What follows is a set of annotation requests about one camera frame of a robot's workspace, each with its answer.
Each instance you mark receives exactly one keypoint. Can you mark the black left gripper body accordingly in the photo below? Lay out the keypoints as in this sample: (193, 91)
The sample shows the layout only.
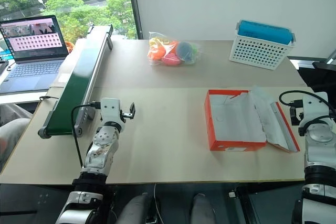
(124, 117)

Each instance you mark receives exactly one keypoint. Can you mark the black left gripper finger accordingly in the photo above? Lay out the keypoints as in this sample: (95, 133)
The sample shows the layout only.
(132, 110)

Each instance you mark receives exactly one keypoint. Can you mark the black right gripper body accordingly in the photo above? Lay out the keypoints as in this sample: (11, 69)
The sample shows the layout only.
(295, 116)

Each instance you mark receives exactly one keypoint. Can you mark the orange shoe box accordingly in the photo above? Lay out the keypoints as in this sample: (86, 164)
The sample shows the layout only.
(236, 145)

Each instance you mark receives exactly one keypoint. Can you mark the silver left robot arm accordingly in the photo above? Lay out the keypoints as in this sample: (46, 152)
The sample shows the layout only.
(101, 145)

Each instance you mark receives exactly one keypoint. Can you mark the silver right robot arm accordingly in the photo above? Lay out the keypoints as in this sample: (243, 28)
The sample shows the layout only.
(320, 137)

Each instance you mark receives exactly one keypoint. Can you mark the green conveyor belt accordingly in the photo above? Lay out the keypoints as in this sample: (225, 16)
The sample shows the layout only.
(76, 77)

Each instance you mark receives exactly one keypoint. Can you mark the white tissue paper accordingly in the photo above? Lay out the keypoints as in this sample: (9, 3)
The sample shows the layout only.
(260, 103)

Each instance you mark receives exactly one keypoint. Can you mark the clear bag of colourful toys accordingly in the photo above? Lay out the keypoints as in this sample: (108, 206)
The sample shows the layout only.
(170, 53)

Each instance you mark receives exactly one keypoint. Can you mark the white perforated plastic basket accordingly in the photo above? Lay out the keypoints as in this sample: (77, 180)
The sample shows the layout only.
(258, 53)

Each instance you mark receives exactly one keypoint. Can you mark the grey rounded shape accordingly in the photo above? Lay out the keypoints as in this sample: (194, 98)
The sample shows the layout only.
(135, 208)
(200, 208)

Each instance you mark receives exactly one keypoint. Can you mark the small white block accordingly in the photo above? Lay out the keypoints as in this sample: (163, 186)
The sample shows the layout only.
(231, 194)

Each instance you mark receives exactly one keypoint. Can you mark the open grey laptop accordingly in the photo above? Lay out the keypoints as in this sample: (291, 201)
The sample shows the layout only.
(31, 72)

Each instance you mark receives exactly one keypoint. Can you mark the person's grey trouser leg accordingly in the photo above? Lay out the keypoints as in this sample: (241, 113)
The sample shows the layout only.
(13, 134)

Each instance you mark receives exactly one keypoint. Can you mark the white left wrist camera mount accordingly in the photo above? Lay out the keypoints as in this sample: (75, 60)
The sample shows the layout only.
(110, 108)

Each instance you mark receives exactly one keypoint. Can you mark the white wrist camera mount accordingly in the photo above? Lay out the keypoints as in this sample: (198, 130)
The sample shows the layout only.
(315, 103)
(110, 108)

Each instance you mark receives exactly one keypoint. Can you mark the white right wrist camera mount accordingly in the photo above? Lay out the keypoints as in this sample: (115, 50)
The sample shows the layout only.
(315, 103)

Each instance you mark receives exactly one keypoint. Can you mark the dark window frame post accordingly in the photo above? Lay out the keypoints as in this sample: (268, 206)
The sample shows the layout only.
(136, 6)

